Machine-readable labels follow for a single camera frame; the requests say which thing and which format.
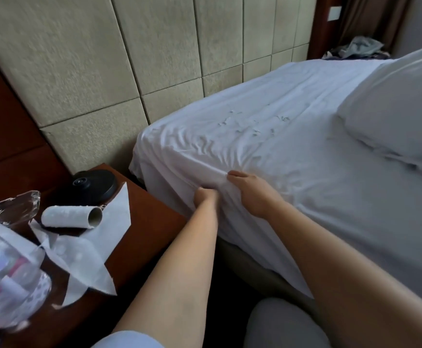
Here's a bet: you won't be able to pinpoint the dark wooden wall panel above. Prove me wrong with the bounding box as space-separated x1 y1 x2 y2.
306 0 351 61

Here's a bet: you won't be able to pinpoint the beige padded headboard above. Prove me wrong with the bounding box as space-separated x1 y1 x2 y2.
0 0 321 176

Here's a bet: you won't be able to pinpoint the black round object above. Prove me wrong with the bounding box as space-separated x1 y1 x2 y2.
54 168 119 208

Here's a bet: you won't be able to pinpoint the brown curtain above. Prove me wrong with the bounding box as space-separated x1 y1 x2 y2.
338 0 416 57

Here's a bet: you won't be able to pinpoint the white paper roll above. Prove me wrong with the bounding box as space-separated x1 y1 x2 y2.
40 204 105 230

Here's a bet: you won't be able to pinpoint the dark wooden nightstand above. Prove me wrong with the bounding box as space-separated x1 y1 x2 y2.
0 40 189 348

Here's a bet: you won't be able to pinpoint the person's left forearm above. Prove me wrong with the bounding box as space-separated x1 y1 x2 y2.
111 206 221 348

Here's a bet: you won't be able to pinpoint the person's white shirt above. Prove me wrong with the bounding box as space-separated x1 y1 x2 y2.
90 330 166 348

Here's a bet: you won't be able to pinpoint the white duvet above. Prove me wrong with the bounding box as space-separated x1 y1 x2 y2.
337 43 422 192

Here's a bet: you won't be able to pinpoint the white bed sheet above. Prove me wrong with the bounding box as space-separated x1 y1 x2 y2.
128 57 422 314

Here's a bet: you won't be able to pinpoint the person's right hand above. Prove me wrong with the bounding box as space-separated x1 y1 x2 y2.
226 169 289 221

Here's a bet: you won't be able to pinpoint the clear glass ashtray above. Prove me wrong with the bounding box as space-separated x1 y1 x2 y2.
0 189 43 231

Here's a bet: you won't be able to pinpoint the person's left hand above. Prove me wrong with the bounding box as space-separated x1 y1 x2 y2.
192 185 222 213

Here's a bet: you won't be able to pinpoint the person's right forearm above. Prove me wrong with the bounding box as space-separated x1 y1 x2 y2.
265 203 422 348

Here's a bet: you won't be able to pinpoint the white papers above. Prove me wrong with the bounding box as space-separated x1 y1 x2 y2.
27 182 133 309

